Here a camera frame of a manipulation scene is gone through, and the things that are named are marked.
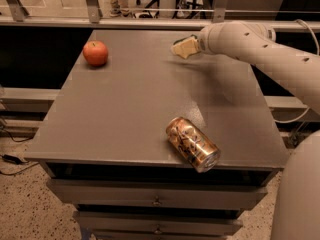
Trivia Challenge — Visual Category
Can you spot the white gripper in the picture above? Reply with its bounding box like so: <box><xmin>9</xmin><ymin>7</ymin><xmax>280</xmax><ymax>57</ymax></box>
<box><xmin>171</xmin><ymin>25</ymin><xmax>220</xmax><ymax>59</ymax></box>

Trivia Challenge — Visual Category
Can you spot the green and yellow sponge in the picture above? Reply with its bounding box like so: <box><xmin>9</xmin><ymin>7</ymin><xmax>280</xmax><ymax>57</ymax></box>
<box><xmin>173</xmin><ymin>35</ymin><xmax>198</xmax><ymax>49</ymax></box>

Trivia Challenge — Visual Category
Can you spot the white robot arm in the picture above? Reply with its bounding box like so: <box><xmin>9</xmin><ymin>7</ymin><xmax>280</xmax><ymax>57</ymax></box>
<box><xmin>171</xmin><ymin>21</ymin><xmax>320</xmax><ymax>240</ymax></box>

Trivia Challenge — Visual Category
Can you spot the red apple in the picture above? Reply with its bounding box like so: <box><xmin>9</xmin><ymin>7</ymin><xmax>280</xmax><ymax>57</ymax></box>
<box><xmin>82</xmin><ymin>41</ymin><xmax>108</xmax><ymax>67</ymax></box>

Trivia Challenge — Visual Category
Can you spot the gold beverage can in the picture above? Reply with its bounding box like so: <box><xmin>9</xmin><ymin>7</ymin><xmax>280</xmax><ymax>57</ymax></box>
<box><xmin>166</xmin><ymin>117</ymin><xmax>220</xmax><ymax>173</ymax></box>

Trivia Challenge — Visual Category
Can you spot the grey drawer cabinet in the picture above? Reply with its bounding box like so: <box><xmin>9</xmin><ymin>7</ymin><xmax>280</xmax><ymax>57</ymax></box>
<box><xmin>26</xmin><ymin>30</ymin><xmax>288</xmax><ymax>240</ymax></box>

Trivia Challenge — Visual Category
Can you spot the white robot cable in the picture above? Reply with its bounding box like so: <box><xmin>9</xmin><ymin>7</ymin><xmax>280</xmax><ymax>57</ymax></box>
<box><xmin>273</xmin><ymin>18</ymin><xmax>320</xmax><ymax>124</ymax></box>

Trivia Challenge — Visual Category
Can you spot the metal railing frame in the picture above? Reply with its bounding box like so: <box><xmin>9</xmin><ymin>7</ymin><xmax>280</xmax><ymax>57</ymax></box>
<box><xmin>0</xmin><ymin>0</ymin><xmax>320</xmax><ymax>33</ymax></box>

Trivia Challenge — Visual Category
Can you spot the black cable on floor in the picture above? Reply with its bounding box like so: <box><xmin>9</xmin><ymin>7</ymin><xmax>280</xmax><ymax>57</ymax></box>
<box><xmin>0</xmin><ymin>117</ymin><xmax>40</xmax><ymax>177</ymax></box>

